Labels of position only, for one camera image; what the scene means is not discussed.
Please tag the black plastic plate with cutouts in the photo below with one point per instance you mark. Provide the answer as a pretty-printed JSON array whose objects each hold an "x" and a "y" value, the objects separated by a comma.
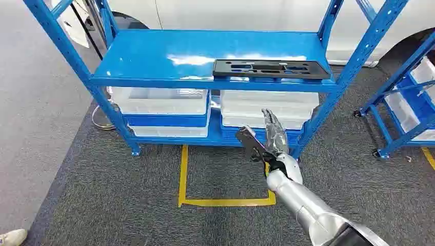
[{"x": 319, "y": 72}]

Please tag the blue metal shelf rack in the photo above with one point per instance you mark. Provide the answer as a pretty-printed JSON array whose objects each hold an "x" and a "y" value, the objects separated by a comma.
[
  {"x": 153, "y": 57},
  {"x": 418, "y": 102}
]

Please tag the white car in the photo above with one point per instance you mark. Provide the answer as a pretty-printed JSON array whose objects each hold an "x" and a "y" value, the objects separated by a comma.
[{"x": 238, "y": 13}]

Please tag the black plastic part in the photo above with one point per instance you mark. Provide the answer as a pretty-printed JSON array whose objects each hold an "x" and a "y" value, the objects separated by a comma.
[{"x": 247, "y": 138}]

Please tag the black thin pole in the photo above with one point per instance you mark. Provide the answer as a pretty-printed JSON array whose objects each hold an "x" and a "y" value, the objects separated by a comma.
[{"x": 86, "y": 30}]

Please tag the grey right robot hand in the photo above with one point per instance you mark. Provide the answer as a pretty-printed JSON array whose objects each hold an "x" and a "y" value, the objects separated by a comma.
[{"x": 277, "y": 135}]

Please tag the person's shoe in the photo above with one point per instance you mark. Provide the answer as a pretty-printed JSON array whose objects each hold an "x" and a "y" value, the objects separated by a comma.
[{"x": 12, "y": 237}]

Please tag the blue plastic bin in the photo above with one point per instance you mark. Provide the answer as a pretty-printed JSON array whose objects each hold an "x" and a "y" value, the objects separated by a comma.
[
  {"x": 163, "y": 120},
  {"x": 231, "y": 133}
]

